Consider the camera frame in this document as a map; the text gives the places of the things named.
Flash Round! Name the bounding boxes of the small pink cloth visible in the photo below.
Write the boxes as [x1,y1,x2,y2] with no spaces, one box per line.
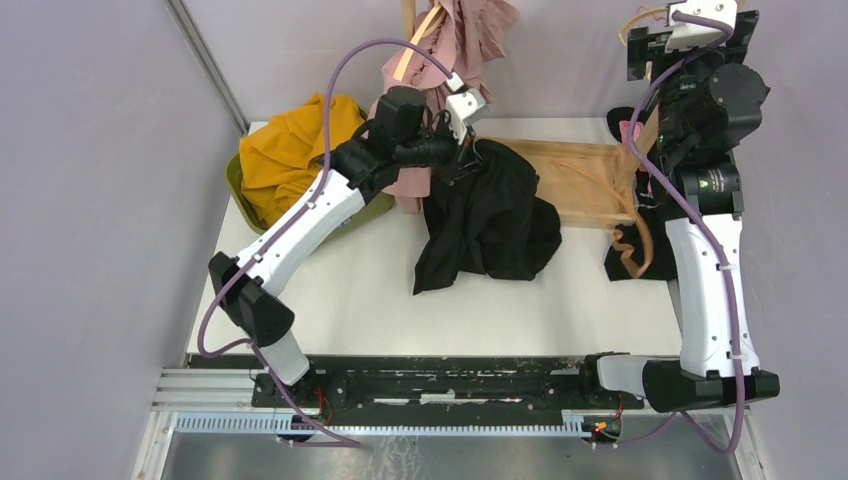
[618,120,644,146]

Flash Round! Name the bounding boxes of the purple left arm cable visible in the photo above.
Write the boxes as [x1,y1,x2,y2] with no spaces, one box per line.
[197,38,465,449]

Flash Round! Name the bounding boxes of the olive green plastic basket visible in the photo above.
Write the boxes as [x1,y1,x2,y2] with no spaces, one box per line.
[225,154,395,243]

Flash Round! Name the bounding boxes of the aluminium corner profile left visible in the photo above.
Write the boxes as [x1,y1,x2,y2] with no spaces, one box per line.
[165,0,250,136]

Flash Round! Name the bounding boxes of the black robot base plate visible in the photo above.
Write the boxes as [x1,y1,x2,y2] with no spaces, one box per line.
[185,354,704,428]

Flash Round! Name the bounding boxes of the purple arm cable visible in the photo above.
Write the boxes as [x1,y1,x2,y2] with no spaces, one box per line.
[596,10,746,454]
[197,38,465,449]

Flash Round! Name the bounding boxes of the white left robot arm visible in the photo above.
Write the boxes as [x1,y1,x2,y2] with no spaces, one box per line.
[209,86,486,407]

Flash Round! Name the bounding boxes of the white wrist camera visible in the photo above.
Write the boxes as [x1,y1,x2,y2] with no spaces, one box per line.
[445,73,487,144]
[664,0,739,53]

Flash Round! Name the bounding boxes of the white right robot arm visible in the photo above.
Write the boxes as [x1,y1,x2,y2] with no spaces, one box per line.
[577,1,781,413]

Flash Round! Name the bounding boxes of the grey slotted cable duct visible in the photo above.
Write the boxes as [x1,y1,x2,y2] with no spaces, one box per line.
[173,413,587,439]

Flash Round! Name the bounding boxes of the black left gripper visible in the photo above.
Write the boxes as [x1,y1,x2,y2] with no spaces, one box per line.
[395,112,488,185]

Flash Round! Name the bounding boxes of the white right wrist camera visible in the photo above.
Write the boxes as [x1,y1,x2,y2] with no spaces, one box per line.
[664,0,739,53]

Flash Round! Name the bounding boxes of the yellow skirt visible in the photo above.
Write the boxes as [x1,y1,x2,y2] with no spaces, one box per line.
[239,93,325,229]

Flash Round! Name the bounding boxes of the cream hanger of yellow skirt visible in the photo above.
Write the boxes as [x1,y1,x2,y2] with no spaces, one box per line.
[618,5,668,47]

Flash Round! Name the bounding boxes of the black cloth on table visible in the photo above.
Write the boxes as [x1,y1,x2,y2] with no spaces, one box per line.
[604,106,677,282]

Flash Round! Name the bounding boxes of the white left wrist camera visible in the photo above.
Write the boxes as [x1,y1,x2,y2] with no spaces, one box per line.
[445,73,487,144]

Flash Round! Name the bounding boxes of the pink pleated skirt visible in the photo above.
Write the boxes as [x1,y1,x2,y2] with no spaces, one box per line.
[378,0,522,215]

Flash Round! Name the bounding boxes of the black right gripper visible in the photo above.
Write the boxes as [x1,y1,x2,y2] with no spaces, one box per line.
[629,10,765,154]

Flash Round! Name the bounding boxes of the black skirt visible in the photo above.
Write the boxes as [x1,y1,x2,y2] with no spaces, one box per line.
[412,139,562,295]

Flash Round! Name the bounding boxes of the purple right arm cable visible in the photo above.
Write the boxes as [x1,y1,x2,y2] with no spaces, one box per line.
[596,10,746,454]

